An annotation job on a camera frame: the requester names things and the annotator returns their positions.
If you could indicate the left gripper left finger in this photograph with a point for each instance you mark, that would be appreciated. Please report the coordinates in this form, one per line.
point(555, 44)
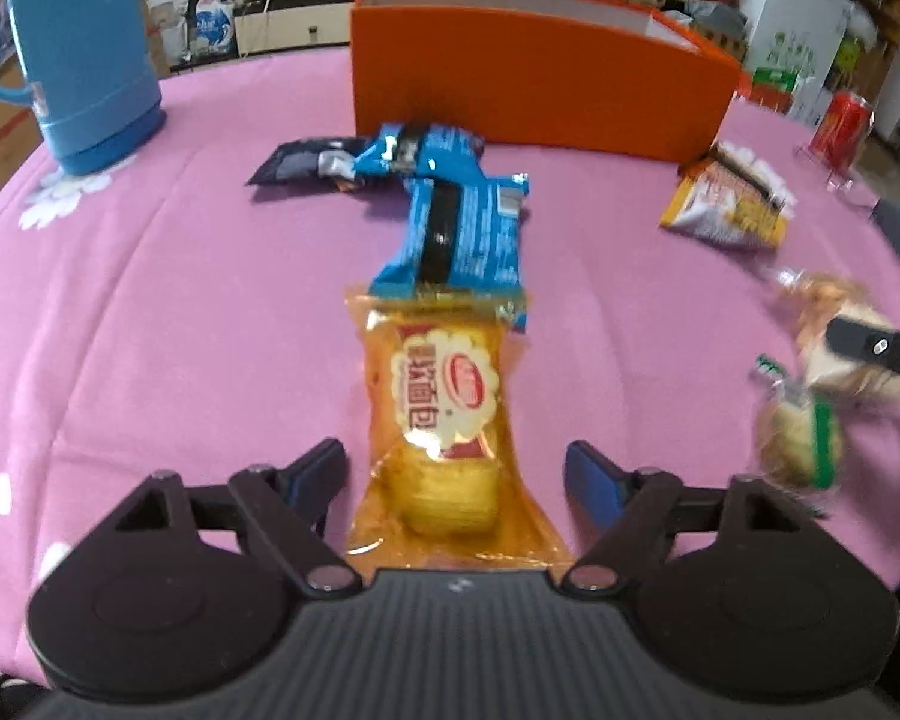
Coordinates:
point(284, 513)

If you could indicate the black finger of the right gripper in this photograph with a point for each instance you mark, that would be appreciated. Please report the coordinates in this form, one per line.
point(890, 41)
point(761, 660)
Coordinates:
point(864, 343)

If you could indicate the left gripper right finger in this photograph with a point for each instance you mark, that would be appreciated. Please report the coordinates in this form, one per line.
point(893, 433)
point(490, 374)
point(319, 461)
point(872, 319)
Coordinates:
point(630, 510)

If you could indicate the cream bread pack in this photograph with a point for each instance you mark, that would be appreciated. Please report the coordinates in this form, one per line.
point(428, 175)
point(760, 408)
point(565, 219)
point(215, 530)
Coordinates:
point(811, 301)

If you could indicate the green striped snack pack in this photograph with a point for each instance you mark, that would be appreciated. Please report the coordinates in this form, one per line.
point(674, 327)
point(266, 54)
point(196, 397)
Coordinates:
point(798, 436)

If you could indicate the yellow soft bread pack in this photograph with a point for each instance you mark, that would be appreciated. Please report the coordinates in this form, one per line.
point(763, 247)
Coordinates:
point(444, 485)

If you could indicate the orange yellow snack bag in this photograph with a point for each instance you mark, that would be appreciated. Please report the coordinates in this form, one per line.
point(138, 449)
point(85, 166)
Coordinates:
point(732, 199)

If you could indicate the blue snack pack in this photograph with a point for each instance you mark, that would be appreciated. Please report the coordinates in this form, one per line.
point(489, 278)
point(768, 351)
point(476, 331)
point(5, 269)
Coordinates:
point(463, 233)

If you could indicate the dark navy snack pack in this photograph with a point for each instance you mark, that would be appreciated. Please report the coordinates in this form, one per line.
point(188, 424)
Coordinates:
point(309, 160)

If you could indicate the clear eyeglasses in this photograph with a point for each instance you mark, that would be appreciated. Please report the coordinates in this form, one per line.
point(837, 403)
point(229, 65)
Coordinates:
point(844, 186)

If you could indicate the red soda can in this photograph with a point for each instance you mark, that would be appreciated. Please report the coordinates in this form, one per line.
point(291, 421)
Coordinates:
point(842, 131)

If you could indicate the orange storage box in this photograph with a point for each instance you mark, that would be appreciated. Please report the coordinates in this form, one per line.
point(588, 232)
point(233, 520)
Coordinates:
point(599, 75)

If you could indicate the blue thermos jug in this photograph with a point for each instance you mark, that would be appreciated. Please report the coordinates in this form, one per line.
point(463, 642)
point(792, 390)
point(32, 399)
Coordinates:
point(88, 77)

